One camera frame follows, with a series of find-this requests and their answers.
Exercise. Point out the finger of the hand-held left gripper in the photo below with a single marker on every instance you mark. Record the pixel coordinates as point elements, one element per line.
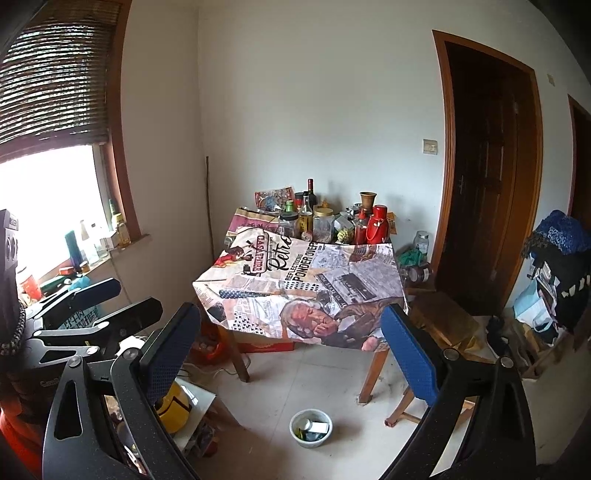
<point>136,314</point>
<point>99,290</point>

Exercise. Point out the dark wooden door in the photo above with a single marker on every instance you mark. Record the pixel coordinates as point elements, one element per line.
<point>489,184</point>

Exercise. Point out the red basin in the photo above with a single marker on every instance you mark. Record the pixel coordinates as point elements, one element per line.
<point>210,353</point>

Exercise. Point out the red thermos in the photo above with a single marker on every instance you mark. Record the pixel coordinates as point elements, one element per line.
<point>378,225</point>

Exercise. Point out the dark round can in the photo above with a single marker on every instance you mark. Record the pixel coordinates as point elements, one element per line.
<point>420,273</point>

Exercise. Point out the brown wooden door frame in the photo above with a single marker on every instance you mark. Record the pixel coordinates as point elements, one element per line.
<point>443,138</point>

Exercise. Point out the glass jar black lid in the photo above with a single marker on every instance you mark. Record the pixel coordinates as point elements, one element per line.
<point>288,225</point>

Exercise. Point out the red lidded jar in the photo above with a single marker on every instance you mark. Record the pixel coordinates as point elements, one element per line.
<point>30,287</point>

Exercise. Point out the brown slatted window blind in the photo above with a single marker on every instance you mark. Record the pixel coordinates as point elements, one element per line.
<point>55,78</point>

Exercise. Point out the colourful picture packet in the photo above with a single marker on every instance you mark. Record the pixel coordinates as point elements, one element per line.
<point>275,196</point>

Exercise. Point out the brown wooden window frame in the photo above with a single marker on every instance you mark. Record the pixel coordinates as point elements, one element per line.
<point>121,138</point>

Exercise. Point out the yellow black container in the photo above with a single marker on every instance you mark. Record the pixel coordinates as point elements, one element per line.
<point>173,409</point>

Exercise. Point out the blue bottle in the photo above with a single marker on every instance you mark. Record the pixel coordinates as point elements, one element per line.
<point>73,248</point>

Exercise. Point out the dark wine bottle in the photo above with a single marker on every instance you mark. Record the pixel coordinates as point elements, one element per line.
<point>311,194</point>

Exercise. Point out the narrow brown door frame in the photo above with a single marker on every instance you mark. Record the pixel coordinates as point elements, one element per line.
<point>574,152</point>

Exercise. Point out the green plastic bag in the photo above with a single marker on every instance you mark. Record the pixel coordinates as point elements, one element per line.
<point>408,257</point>

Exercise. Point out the printed newspaper tablecloth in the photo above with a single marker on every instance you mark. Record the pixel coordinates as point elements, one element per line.
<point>295,277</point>

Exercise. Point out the white bowl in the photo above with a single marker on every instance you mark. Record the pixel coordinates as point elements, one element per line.
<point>295,438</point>

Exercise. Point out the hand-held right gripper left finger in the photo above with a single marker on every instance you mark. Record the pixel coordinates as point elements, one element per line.
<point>168,355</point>

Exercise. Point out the plastic jar yellow lid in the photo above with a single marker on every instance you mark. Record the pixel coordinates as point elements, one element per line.
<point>323,225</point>

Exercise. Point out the red sauce jar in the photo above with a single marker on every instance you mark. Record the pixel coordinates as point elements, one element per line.
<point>360,229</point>

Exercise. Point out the shiny white panel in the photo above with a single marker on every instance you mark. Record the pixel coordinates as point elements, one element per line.
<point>205,401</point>

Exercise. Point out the yellow scaly fruit ornament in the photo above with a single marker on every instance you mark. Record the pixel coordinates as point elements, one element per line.
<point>344,236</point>

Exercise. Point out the teal plastic bag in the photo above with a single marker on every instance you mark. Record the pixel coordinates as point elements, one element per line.
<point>85,316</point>

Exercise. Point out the orange red cloth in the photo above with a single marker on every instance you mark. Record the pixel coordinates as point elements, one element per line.
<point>18,447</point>

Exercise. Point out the black bag white triangles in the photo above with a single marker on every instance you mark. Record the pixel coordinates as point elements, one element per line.
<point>570,288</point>

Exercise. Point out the blue glittery cloth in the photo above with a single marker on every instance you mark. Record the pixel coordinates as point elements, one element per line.
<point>561,233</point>

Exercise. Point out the brown vase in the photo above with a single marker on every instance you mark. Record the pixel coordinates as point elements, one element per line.
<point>368,201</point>

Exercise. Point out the wall light switch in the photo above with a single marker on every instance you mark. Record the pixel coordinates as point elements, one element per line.
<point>430,146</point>

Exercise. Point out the green cap bottle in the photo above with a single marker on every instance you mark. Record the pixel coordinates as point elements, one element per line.
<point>289,206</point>

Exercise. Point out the yellow carton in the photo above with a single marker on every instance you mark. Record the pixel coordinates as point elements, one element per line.
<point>391,224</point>

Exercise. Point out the wooden table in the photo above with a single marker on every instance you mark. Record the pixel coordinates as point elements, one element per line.
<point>374,369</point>

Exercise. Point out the wooden chair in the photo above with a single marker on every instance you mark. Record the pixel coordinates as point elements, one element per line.
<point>443,318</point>

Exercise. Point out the orange flat carton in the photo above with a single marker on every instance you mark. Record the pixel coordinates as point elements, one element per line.
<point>270,345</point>

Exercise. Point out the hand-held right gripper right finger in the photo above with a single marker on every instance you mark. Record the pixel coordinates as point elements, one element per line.
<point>411,355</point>

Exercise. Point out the light blue paper bag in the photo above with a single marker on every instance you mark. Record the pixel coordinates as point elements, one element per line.
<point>531,308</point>

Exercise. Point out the clear glass jar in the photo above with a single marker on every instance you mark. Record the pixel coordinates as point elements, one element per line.
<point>421,243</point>

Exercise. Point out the yellow oil bottle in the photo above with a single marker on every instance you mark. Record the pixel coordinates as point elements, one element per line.
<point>118,227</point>

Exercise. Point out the liquor bottle yellow label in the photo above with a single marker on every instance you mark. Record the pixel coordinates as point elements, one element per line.
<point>305,222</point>

